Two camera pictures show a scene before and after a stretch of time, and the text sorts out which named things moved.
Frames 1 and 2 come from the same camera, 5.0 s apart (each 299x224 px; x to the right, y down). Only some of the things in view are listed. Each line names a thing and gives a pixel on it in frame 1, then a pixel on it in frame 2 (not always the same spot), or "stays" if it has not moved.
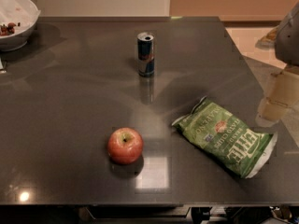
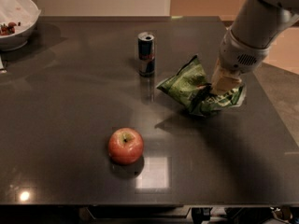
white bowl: (17, 41) stays
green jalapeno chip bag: (229, 138) to (190, 86)
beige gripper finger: (284, 88) to (237, 58)
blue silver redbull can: (146, 54) stays
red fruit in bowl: (7, 30) stays
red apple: (125, 146) stays
